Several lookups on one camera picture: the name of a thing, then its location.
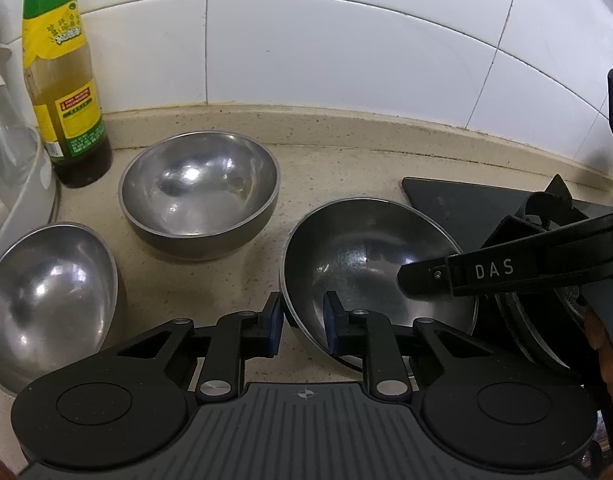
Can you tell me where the white two-tier spice rack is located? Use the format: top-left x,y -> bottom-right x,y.
0,30 -> 60,262

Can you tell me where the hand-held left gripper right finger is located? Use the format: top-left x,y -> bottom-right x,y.
323,291 -> 492,401

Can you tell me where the person's right hand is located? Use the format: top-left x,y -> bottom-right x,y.
585,309 -> 613,418

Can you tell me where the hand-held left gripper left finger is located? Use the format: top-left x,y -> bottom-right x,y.
114,291 -> 286,402

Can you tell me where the black stove pan support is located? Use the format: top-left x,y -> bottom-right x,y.
479,174 -> 613,262

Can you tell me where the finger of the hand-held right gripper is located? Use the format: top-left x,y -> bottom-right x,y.
397,209 -> 613,298

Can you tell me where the gas stove burner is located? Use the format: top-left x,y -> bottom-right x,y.
495,285 -> 588,369

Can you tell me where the clear plastic bag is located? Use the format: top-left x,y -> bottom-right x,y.
0,80 -> 37,183

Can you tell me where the steel bowl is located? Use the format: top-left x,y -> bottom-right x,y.
119,131 -> 280,262
0,222 -> 118,394
280,199 -> 479,372

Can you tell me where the green yellow label bottle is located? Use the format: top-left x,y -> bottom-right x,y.
22,0 -> 114,189

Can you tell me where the black glass gas stove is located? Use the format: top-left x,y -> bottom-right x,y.
401,175 -> 613,377

